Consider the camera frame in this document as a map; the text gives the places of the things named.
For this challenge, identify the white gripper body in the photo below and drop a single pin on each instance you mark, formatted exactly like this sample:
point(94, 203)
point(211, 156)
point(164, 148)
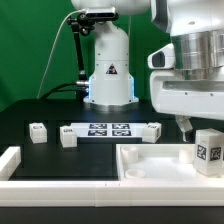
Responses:
point(171, 94)

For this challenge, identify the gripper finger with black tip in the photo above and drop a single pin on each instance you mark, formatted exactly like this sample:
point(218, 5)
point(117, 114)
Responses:
point(185, 126)

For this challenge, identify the white square tabletop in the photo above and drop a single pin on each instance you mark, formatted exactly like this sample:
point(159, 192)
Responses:
point(169, 162)

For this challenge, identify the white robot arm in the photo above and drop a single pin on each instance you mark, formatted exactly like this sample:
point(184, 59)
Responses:
point(181, 41)

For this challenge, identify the white U-shaped fence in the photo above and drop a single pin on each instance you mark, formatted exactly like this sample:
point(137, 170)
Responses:
point(200, 192)

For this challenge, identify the white marker base plate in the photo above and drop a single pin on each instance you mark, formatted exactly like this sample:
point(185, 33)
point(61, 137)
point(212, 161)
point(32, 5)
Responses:
point(108, 130)

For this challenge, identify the grey depth camera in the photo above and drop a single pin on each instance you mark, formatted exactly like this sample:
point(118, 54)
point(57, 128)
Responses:
point(104, 13)

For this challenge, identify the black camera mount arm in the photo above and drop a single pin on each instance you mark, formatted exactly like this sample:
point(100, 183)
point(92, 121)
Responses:
point(80, 26)

